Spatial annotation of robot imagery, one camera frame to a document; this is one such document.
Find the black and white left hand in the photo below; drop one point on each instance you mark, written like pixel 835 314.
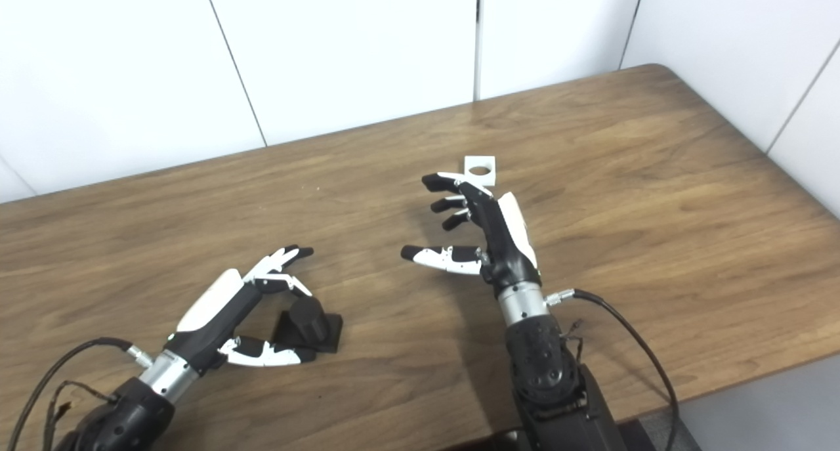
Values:
pixel 210 310

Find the black peg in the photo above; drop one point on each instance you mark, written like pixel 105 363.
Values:
pixel 308 323

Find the black and white right hand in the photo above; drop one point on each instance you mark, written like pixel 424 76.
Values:
pixel 502 241

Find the white square piece with hole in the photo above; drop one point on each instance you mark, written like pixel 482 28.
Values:
pixel 471 163

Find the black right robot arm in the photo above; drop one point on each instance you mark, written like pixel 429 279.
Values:
pixel 545 365

